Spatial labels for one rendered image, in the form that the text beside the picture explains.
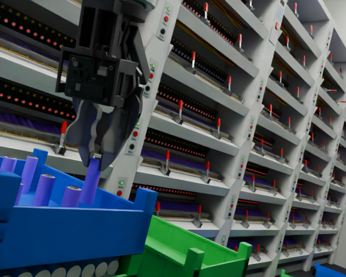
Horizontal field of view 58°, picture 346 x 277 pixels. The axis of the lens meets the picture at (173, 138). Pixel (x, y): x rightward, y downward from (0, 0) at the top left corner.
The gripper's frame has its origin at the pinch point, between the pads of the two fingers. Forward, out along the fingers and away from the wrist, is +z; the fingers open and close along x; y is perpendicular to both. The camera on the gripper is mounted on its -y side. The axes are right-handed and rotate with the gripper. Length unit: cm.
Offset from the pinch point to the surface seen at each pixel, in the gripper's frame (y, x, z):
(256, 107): -121, 27, -6
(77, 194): 9.4, 2.2, 1.4
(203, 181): -91, 12, 29
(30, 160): -6.5, -14.6, 5.9
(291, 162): -169, 61, 26
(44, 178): 6.9, -3.4, 2.0
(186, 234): -26.5, 13.0, 21.0
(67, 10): -38, -31, -23
